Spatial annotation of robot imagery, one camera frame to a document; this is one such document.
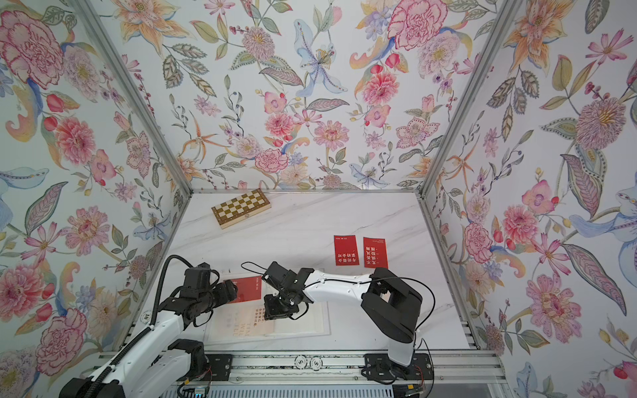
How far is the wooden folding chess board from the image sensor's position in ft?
3.60

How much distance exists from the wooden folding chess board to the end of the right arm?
18.8 inches

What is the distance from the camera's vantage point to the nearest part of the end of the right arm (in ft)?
2.02
